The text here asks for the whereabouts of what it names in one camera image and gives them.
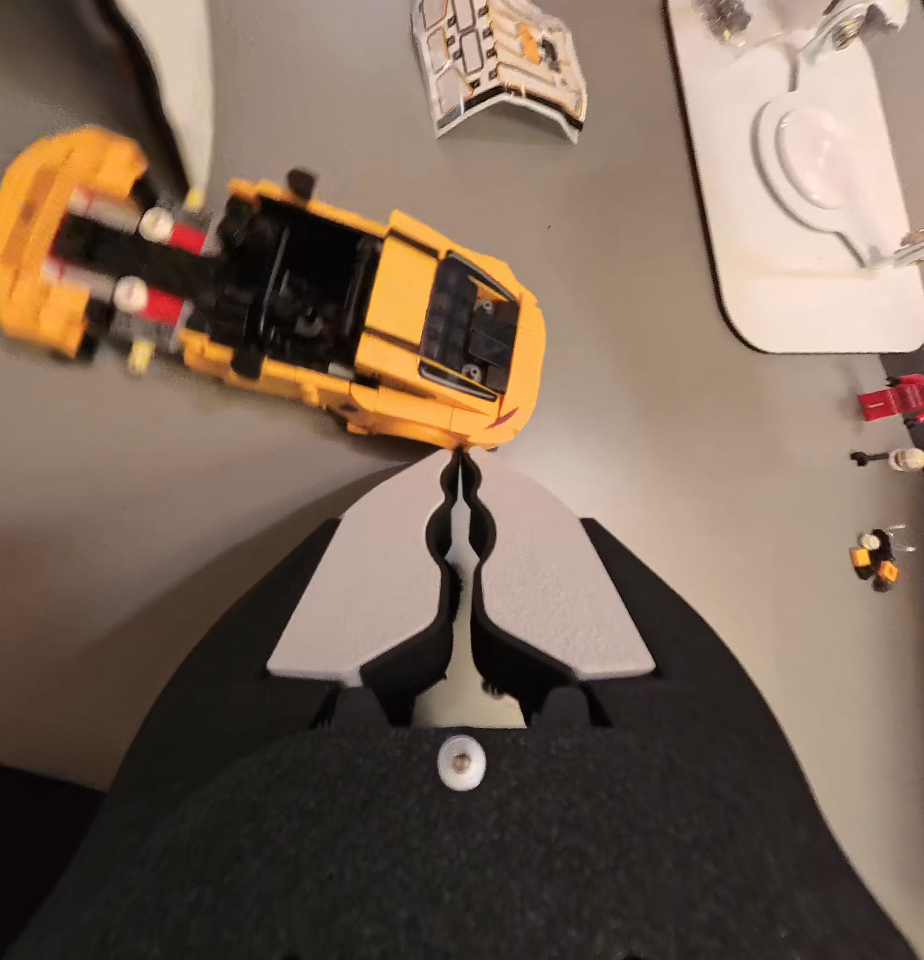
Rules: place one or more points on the person's black clothing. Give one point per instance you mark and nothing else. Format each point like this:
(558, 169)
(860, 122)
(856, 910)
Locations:
(34, 862)

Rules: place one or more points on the black lego plate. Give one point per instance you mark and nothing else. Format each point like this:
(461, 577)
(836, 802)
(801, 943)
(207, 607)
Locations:
(132, 255)

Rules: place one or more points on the small loose yellow-black bricks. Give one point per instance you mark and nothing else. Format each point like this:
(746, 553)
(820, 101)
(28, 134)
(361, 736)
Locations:
(874, 559)

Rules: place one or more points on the yellow lego car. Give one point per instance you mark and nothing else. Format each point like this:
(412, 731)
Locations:
(402, 300)

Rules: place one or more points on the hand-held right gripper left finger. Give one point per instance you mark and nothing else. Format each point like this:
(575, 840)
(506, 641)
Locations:
(364, 592)

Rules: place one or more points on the clear plastic parts bag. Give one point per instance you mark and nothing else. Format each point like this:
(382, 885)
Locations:
(720, 19)

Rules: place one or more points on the white book stand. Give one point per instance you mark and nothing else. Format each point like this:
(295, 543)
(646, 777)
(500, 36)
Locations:
(806, 262)

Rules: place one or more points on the red lego minifigure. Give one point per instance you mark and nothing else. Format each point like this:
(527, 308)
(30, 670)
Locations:
(904, 397)

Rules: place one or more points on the white lego minifigure piece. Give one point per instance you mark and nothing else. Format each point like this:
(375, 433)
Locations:
(908, 459)

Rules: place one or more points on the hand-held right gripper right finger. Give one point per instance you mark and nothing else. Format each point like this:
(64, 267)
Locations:
(567, 592)

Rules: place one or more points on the white sticker sheet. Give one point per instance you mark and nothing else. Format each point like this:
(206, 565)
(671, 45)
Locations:
(507, 67)

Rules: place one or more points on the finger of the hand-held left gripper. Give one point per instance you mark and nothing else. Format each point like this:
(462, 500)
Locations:
(184, 75)

